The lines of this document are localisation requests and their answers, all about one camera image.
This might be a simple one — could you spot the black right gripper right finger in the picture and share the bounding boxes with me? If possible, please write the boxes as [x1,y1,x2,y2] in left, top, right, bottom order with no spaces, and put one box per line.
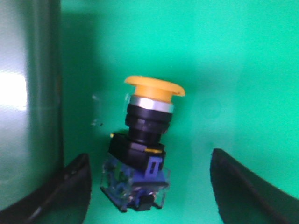
[210,148,299,224]

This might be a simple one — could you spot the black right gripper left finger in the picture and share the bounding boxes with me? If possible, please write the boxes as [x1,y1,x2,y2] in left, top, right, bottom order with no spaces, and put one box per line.
[0,154,92,224]

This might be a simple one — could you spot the yellow mushroom push button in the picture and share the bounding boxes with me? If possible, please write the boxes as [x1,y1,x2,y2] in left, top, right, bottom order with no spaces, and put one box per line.
[100,76,185,212]

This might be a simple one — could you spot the green conveyor belt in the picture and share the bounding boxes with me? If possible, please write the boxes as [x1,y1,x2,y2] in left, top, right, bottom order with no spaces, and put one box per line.
[61,0,299,224]

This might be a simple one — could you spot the aluminium conveyor front rail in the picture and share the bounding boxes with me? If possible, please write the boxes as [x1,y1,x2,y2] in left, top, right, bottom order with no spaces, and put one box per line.
[0,0,63,209]

